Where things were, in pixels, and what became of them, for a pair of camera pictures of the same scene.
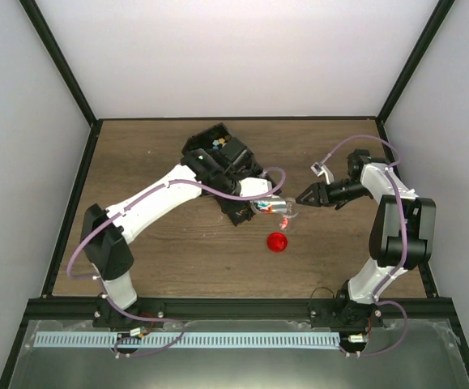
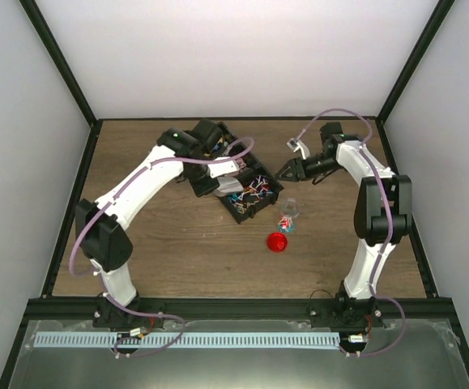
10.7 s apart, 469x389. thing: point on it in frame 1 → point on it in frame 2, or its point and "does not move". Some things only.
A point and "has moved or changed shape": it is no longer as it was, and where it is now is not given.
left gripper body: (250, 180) → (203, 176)
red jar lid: (277, 242) does not move
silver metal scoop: (275, 205) has moved or changed shape
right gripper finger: (317, 194) → (293, 170)
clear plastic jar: (292, 211) does not move
